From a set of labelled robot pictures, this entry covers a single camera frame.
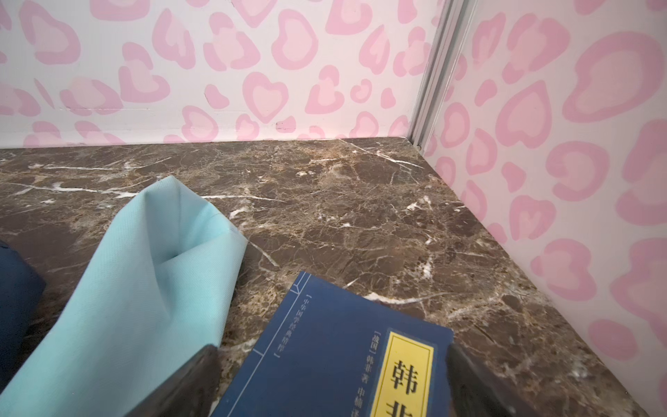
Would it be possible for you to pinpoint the navy blue student backpack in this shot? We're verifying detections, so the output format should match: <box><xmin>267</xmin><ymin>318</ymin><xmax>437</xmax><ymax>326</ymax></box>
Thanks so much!
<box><xmin>1</xmin><ymin>242</ymin><xmax>45</xmax><ymax>390</ymax></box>

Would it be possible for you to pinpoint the teal pencil pouch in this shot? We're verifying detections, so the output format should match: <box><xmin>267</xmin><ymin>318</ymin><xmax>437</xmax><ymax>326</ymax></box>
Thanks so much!
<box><xmin>1</xmin><ymin>177</ymin><xmax>248</xmax><ymax>416</ymax></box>

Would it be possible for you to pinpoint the navy book yellow label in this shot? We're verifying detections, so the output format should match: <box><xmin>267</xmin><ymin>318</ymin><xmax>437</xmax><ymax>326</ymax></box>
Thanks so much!
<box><xmin>214</xmin><ymin>272</ymin><xmax>453</xmax><ymax>416</ymax></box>

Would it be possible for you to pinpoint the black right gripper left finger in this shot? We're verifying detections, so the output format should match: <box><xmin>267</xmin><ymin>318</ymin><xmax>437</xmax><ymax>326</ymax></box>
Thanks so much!
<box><xmin>127</xmin><ymin>344</ymin><xmax>221</xmax><ymax>417</ymax></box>

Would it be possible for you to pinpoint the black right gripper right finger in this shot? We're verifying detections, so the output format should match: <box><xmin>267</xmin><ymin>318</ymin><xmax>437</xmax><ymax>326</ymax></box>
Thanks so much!
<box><xmin>446</xmin><ymin>343</ymin><xmax>538</xmax><ymax>417</ymax></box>

